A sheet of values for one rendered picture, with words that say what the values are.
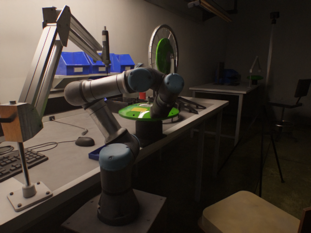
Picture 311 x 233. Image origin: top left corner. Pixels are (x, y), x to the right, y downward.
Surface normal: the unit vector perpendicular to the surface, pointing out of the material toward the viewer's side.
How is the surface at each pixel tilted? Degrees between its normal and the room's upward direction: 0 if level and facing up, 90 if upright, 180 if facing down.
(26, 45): 90
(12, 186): 0
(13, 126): 90
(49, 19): 90
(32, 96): 54
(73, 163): 0
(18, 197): 0
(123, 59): 88
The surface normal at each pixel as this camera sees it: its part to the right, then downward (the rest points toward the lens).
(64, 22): 0.99, 0.03
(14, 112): -0.11, 0.25
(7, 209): 0.00, -0.97
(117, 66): -0.56, 0.25
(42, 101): -0.10, -0.36
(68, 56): 0.83, 0.14
